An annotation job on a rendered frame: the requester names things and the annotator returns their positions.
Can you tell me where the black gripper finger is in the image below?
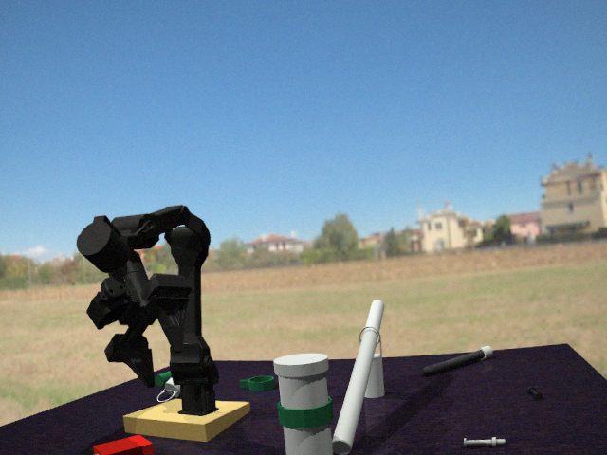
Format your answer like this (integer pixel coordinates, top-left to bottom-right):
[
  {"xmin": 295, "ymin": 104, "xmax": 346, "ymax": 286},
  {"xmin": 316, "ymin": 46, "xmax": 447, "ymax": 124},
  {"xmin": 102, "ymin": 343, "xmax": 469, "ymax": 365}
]
[
  {"xmin": 111, "ymin": 349, "xmax": 155, "ymax": 388},
  {"xmin": 145, "ymin": 295, "xmax": 189, "ymax": 354}
]

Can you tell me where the green cup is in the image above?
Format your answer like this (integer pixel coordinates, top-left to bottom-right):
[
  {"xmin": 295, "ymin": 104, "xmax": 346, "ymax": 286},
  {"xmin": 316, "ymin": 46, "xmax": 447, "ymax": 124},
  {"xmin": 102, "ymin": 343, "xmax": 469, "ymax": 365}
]
[{"xmin": 277, "ymin": 396, "xmax": 333, "ymax": 428}]

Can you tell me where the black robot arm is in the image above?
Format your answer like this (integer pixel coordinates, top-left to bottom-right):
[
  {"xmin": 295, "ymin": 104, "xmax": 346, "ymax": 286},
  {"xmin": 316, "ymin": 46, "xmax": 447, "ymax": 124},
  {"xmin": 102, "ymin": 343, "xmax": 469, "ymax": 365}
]
[{"xmin": 77, "ymin": 205, "xmax": 219, "ymax": 416}]

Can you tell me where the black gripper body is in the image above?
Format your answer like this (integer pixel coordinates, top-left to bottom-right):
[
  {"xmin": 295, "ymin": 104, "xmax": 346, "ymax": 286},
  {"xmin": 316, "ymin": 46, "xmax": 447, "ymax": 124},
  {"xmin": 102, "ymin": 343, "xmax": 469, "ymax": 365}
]
[{"xmin": 104, "ymin": 272, "xmax": 192, "ymax": 362}]

